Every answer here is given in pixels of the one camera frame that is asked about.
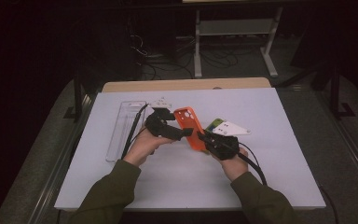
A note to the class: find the black metal stand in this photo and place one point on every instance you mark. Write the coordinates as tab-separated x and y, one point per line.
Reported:
77	96
335	93

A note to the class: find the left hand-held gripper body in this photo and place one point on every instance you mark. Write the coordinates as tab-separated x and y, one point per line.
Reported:
163	126

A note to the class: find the green cartoon phone case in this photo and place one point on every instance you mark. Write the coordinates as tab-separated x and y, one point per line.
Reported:
215	124

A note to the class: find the clear plastic rack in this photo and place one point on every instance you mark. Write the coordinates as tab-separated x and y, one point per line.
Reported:
121	130

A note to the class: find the person's right hand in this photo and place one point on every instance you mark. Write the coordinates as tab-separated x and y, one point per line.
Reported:
234	166

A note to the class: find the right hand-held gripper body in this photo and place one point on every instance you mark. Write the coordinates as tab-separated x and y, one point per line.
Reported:
225	144

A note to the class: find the orange phone case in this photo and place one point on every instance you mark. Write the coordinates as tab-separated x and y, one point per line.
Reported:
189	124

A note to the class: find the person's left hand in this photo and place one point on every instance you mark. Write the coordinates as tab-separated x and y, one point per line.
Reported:
143	147

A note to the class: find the white metal desk frame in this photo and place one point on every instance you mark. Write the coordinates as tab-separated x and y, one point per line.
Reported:
236	28

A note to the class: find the grey metal rail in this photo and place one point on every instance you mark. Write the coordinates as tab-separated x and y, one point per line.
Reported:
62	161
348	149

